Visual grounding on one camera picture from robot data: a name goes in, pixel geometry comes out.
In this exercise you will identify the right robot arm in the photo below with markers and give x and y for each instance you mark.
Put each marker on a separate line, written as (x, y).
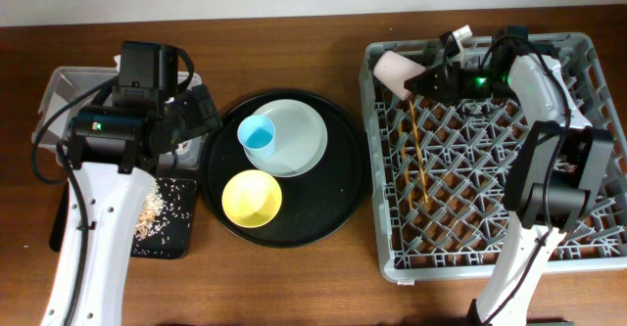
(553, 182)

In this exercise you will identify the yellow bowl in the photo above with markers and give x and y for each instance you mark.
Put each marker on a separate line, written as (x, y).
(251, 198)

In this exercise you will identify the pink cup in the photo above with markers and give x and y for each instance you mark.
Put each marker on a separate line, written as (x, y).
(393, 70)

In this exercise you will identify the grey plate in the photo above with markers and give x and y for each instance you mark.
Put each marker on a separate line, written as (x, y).
(300, 138)

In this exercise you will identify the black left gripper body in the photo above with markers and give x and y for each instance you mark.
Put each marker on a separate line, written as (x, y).
(198, 117)

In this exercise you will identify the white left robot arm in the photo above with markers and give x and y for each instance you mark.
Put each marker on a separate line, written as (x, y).
(110, 151)

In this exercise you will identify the black rectangular tray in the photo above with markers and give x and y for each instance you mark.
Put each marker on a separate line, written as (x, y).
(171, 218)

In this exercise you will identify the grey dishwasher rack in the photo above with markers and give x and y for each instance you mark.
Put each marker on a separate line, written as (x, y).
(467, 150)

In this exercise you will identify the blue cup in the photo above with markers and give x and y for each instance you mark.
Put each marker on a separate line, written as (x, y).
(257, 136)

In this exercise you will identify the round black serving tray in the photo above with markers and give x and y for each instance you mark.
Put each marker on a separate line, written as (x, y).
(314, 204)

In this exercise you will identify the wooden chopstick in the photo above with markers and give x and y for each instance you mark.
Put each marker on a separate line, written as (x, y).
(408, 182)
(415, 135)

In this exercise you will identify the clear plastic waste bin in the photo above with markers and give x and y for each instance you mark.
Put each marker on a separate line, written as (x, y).
(67, 83)

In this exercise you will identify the food scraps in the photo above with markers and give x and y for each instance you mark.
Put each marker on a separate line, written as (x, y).
(157, 208)

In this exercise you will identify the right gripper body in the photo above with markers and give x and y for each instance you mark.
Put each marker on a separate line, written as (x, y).
(473, 82)

